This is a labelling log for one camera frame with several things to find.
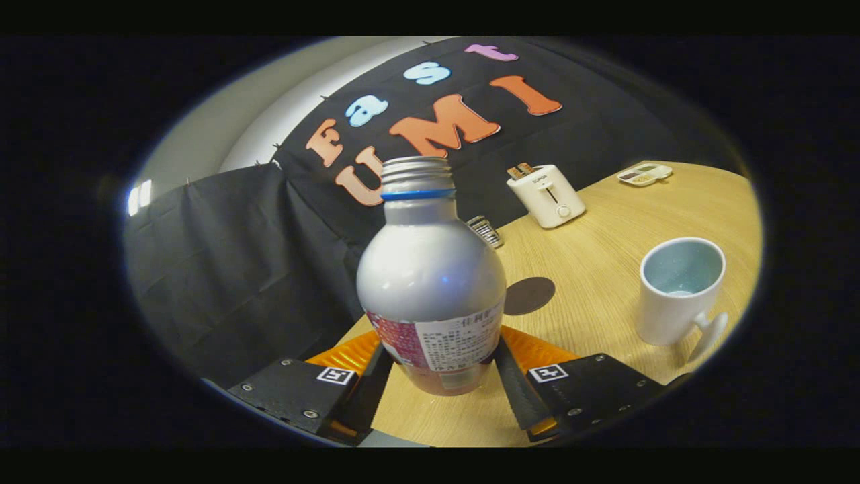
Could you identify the white cup blue inside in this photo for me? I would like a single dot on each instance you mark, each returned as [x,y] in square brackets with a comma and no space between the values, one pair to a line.
[672,316]

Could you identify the white divided snack tray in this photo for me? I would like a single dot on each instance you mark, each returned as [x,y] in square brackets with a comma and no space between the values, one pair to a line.
[645,174]

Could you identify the white toaster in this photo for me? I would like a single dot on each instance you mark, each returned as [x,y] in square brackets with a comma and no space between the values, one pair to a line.
[547,198]

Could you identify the wooden table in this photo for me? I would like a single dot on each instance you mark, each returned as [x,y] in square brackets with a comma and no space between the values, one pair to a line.
[605,222]

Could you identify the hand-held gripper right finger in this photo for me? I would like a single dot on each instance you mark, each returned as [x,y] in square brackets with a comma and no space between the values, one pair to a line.
[514,393]

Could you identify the ceiling light panel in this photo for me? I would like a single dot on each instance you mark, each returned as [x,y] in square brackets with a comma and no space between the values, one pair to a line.
[139,197]

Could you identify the black backdrop cloth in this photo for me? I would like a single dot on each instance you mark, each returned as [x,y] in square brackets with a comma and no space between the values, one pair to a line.
[242,269]

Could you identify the dark round coaster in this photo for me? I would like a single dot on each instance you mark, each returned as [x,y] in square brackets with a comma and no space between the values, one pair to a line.
[531,296]

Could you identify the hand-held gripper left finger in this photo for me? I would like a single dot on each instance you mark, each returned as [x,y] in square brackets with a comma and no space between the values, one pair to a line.
[369,396]

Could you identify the silver juice bottle red label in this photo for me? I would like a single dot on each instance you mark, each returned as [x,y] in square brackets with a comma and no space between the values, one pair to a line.
[430,275]

